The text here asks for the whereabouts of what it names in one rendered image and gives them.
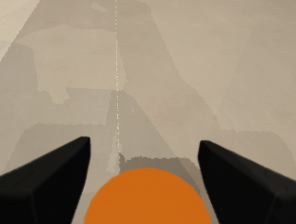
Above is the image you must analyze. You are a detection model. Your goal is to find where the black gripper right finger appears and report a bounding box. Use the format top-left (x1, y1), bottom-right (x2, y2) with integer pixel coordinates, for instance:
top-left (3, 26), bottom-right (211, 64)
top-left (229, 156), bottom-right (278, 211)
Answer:
top-left (198, 140), bottom-right (296, 224)

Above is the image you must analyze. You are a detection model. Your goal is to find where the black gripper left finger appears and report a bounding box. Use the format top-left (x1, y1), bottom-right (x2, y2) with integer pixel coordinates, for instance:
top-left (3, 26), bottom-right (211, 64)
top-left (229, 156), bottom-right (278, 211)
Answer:
top-left (0, 136), bottom-right (91, 224)

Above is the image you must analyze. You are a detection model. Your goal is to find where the orange knob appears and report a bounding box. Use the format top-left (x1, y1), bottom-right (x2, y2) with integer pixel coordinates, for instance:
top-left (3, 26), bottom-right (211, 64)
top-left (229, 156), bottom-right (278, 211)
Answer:
top-left (83, 168), bottom-right (212, 224)

